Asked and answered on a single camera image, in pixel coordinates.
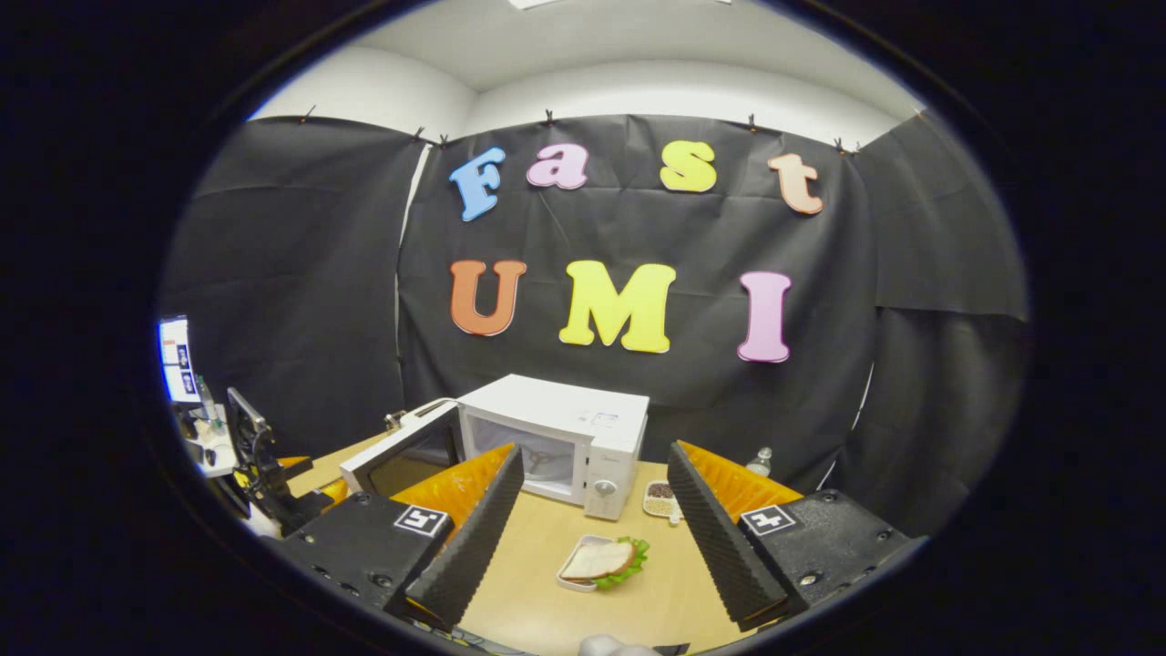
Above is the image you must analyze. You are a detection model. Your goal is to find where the computer monitor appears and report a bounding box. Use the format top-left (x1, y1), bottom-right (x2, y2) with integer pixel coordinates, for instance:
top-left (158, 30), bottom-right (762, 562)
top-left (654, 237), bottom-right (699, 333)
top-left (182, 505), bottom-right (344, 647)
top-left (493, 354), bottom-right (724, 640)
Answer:
top-left (158, 314), bottom-right (203, 405)

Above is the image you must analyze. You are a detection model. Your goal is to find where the sandwich with lettuce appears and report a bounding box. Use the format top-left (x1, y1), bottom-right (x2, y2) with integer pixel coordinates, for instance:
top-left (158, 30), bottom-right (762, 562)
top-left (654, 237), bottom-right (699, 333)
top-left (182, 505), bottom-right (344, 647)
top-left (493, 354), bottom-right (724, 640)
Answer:
top-left (560, 536), bottom-right (650, 590)

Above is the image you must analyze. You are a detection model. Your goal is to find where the white rectangular tray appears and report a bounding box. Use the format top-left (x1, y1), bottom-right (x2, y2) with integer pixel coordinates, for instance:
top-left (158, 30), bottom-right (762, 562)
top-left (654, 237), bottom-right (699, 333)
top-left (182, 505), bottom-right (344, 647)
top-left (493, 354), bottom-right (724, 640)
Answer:
top-left (556, 534), bottom-right (639, 594)

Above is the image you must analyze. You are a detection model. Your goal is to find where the white divided dish with beans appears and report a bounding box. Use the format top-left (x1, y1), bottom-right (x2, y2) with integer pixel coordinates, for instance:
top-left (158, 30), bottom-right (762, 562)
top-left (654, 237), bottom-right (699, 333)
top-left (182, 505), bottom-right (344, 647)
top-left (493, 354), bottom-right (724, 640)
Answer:
top-left (642, 480), bottom-right (684, 527)

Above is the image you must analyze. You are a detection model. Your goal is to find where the white side table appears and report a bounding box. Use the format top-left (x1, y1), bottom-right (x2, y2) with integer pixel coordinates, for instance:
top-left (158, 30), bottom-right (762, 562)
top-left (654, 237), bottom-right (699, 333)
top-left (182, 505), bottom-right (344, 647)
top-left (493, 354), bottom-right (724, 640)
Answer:
top-left (178, 401), bottom-right (240, 479)

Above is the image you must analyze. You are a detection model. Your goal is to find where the black backdrop cloth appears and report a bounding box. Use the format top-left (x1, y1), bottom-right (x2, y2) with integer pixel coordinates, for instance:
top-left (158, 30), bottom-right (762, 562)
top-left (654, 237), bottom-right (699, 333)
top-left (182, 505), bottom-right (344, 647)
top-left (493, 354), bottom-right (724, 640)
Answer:
top-left (159, 109), bottom-right (1030, 538)

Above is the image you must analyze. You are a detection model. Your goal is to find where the white microwave oven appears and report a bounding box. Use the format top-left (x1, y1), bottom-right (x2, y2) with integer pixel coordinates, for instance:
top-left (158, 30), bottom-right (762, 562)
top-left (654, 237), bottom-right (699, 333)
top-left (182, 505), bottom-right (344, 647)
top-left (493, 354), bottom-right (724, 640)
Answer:
top-left (340, 374), bottom-right (650, 522)

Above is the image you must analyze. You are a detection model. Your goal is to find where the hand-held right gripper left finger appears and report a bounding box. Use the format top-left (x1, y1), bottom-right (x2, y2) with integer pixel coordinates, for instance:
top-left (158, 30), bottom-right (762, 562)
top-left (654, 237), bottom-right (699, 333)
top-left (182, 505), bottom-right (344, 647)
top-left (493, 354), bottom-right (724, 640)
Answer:
top-left (271, 443), bottom-right (526, 631)

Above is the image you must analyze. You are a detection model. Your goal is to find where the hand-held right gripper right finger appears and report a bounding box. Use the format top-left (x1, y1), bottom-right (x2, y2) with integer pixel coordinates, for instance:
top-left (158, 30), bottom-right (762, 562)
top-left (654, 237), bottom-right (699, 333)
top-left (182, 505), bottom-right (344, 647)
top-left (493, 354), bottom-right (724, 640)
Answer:
top-left (667, 440), bottom-right (928, 632)

